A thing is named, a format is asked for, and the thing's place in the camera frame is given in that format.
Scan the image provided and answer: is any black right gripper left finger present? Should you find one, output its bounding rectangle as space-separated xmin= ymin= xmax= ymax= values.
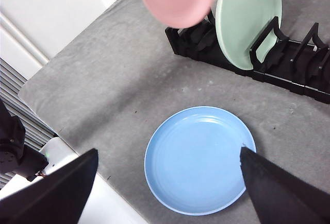
xmin=0 ymin=148 xmax=100 ymax=224

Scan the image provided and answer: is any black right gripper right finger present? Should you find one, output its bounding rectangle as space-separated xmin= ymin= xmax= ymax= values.
xmin=239 ymin=146 xmax=330 ymax=224

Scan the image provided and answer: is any blue plate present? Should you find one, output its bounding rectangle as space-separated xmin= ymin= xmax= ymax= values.
xmin=143 ymin=106 xmax=257 ymax=216

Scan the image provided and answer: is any green plate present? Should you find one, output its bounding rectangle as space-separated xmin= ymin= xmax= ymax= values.
xmin=215 ymin=0 xmax=283 ymax=71

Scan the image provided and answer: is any pink plate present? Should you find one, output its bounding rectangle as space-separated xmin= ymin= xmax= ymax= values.
xmin=136 ymin=0 xmax=220 ymax=29

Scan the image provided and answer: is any white device with green light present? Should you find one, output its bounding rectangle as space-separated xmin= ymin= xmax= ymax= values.
xmin=38 ymin=136 xmax=79 ymax=178

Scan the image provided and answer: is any grey ribbed panel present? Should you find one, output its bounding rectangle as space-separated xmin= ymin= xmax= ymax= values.
xmin=0 ymin=58 xmax=59 ymax=190

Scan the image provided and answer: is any black plastic dish rack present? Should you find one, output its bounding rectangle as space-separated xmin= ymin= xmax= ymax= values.
xmin=164 ymin=10 xmax=330 ymax=105

